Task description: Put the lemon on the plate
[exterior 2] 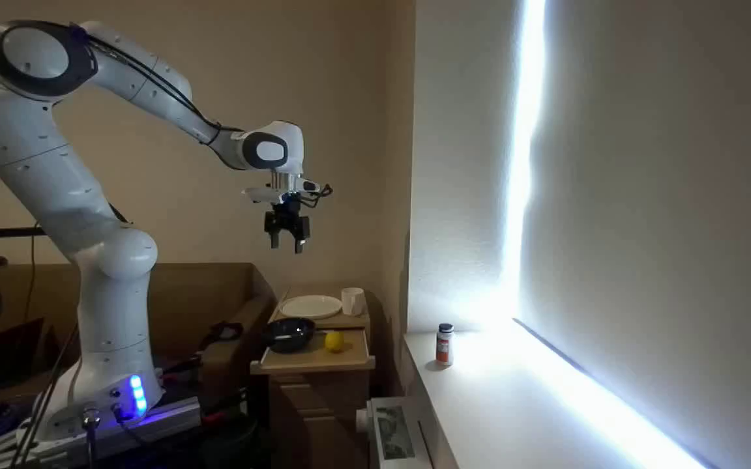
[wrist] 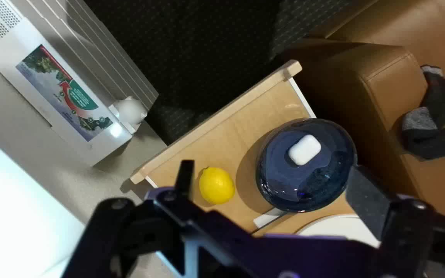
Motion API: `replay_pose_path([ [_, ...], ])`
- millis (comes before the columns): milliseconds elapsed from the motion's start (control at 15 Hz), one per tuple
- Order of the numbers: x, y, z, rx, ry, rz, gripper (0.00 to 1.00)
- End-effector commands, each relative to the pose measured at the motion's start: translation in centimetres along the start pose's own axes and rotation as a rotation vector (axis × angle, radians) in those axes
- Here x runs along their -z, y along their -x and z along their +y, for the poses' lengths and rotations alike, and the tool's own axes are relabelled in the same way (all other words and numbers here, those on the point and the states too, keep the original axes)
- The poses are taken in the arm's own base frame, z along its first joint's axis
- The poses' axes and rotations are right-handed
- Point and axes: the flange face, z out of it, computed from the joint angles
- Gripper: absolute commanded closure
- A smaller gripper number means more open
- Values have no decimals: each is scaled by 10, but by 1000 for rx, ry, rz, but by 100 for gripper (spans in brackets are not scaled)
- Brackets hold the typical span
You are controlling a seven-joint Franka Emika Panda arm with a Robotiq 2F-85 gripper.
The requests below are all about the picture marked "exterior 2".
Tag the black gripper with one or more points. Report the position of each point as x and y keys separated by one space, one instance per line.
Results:
x=287 y=219

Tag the yellow lemon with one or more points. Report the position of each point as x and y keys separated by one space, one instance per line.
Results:
x=332 y=343

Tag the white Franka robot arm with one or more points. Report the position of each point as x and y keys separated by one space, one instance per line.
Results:
x=105 y=287

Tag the robot base with blue lights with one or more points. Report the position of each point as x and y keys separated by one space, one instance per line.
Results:
x=88 y=427

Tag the white round plate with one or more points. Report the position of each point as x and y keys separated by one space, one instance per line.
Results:
x=311 y=305

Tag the white cup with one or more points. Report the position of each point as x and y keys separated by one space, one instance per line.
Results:
x=352 y=300

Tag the black bowl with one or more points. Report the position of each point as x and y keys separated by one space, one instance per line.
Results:
x=290 y=334

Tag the large brown cardboard box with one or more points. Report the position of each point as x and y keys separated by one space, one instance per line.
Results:
x=189 y=300

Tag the light wooden cabinet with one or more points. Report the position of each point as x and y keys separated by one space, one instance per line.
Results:
x=324 y=393

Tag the spice bottle with red label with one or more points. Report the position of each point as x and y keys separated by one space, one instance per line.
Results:
x=443 y=346

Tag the white box-shaped appliance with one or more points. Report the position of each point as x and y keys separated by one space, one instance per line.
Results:
x=391 y=434

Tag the white window sill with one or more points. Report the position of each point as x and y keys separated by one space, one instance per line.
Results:
x=515 y=399

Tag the wide white window blind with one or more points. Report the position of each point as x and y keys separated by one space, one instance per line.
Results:
x=670 y=217

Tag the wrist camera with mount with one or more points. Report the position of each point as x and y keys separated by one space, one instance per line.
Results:
x=292 y=189

